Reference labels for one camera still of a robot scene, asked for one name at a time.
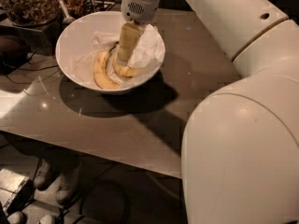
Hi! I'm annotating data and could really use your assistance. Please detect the metal box on floor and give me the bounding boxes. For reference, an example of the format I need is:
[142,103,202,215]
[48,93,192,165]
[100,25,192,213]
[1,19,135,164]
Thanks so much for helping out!
[0,168,31,215]

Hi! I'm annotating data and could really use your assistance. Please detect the white shoe right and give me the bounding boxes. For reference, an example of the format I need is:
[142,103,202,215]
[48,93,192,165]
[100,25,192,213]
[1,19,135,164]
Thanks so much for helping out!
[56,169,80,205]

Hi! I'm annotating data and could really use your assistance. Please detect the black cable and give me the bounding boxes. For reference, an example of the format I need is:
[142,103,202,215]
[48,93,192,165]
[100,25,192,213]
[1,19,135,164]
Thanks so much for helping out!
[0,45,60,86]

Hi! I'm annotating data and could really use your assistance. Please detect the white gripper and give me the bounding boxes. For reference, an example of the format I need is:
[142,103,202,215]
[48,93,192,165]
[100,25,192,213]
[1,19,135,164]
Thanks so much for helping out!
[117,0,160,66]

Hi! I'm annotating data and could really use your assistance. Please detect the white spoon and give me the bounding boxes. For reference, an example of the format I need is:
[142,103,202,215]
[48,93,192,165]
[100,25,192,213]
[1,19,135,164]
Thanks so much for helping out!
[57,0,75,24]

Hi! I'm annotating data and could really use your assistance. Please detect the white shoe left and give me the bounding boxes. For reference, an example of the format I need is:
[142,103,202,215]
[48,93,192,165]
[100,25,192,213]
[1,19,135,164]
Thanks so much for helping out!
[33,159,56,190]

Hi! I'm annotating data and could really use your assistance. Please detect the yellow banana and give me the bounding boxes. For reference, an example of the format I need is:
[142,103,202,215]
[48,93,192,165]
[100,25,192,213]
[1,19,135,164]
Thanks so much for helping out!
[93,48,120,90]
[113,54,141,78]

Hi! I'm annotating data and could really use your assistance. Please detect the white shoe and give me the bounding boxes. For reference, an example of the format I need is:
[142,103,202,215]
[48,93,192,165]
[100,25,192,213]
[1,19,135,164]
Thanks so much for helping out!
[56,169,80,205]
[33,159,56,190]

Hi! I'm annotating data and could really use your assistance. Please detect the white paper towel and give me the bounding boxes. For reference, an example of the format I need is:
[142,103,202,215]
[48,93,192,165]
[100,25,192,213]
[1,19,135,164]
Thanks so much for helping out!
[73,25,165,91]

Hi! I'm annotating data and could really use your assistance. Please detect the white bowl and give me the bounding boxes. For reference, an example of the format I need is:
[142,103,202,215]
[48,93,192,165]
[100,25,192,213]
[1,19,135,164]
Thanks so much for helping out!
[54,10,166,96]

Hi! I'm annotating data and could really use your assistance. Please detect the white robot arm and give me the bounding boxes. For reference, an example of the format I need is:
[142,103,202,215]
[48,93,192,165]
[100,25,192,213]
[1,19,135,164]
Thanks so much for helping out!
[181,0,299,224]

